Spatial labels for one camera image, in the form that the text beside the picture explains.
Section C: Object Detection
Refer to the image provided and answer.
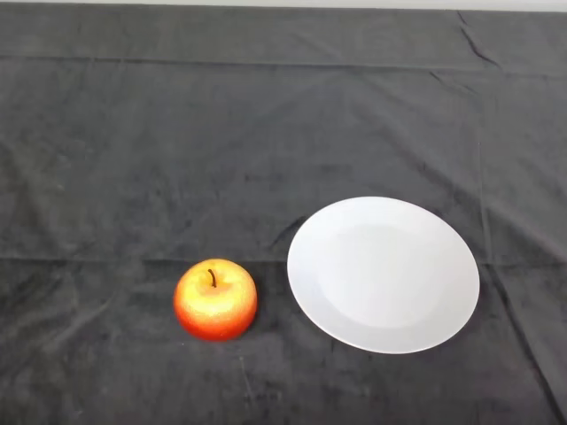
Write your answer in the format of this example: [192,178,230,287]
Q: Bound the red yellow apple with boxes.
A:
[173,259,259,343]

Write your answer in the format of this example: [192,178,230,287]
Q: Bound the white round plate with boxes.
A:
[286,196,481,355]

